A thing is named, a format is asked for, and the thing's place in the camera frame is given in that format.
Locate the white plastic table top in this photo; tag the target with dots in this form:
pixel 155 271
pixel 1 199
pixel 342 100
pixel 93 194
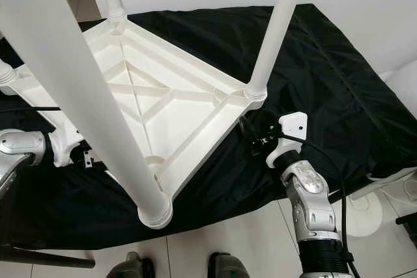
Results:
pixel 202 96

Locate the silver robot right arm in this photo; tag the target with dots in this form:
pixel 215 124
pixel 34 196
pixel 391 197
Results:
pixel 309 193

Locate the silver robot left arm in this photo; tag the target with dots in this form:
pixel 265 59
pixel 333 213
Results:
pixel 19 144

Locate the black cloth table cover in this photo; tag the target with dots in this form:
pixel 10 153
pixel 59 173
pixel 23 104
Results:
pixel 345 96

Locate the black metal table leg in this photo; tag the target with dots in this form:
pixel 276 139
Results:
pixel 52 258

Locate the grey robot left foot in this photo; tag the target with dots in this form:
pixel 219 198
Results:
pixel 131 268

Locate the grey robot foot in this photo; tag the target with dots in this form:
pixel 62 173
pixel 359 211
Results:
pixel 228 268
pixel 131 268

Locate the white round fan base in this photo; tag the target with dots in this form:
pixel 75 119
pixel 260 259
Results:
pixel 361 216

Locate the grey robot right foot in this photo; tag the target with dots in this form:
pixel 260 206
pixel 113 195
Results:
pixel 228 268

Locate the white rounded object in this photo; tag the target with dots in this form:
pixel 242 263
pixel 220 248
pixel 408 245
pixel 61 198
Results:
pixel 404 86

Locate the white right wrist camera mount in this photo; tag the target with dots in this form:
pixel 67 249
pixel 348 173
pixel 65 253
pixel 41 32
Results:
pixel 293 125

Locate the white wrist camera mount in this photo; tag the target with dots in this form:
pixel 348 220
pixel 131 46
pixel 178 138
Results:
pixel 62 148
pixel 293 125

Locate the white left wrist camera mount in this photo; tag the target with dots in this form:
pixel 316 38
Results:
pixel 62 148

